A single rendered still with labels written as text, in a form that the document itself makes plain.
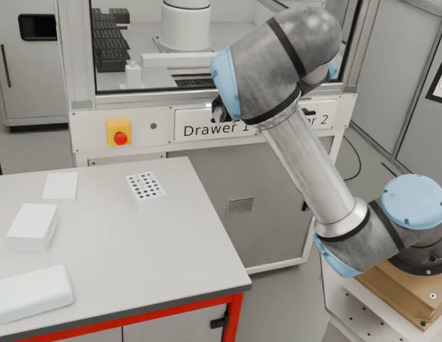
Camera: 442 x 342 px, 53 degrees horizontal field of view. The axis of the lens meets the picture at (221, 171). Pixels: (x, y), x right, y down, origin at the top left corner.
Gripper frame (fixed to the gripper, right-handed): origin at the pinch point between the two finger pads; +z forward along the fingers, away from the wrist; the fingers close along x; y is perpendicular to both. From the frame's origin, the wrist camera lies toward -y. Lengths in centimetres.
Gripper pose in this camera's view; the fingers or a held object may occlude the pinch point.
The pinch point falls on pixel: (219, 115)
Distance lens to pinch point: 146.7
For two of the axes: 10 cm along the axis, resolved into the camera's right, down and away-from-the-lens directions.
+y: 2.2, 9.3, -3.1
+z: -2.6, 3.6, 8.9
